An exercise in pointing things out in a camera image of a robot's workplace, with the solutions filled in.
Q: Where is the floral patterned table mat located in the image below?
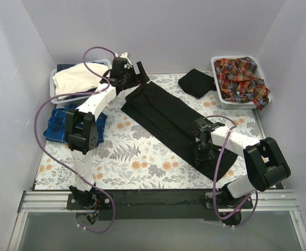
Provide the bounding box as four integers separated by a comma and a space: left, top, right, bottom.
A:
33, 74, 265, 190

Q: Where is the cream white folded shirt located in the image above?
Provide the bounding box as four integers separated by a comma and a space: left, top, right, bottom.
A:
52, 63, 107, 95

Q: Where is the black long sleeve shirt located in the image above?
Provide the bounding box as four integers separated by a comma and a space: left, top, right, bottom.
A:
120, 82, 239, 181

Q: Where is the right white plastic basket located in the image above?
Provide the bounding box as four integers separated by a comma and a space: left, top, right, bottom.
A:
210, 55, 274, 109

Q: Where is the folded black shirt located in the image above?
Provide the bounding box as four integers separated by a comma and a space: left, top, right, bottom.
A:
178, 69, 217, 99

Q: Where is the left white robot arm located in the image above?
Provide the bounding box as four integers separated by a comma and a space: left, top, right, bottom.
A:
64, 56, 150, 210

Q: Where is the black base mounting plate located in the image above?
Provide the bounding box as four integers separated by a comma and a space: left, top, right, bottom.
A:
66, 188, 255, 220

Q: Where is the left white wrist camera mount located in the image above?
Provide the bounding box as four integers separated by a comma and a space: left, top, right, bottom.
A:
115, 52, 132, 65

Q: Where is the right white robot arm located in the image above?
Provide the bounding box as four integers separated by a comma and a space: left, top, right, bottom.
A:
191, 118, 291, 208

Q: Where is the blue plaid shirt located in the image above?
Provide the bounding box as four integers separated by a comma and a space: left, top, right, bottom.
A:
43, 105, 108, 146

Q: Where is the red plaid shirt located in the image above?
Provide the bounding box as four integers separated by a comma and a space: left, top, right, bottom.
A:
214, 56, 270, 110

